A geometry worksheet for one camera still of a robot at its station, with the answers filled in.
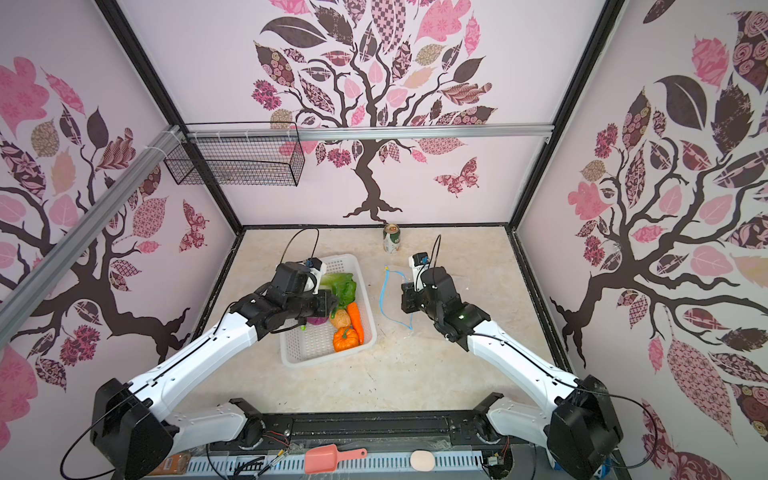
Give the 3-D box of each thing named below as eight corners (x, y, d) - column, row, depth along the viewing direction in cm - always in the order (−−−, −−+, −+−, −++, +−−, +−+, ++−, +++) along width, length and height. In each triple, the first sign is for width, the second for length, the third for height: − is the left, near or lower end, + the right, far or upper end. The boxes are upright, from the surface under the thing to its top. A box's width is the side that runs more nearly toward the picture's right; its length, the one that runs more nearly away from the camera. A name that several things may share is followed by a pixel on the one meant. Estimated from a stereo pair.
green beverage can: (383, 253, 113) (383, 236, 105) (384, 241, 117) (383, 223, 109) (400, 253, 113) (400, 236, 105) (399, 241, 117) (400, 223, 109)
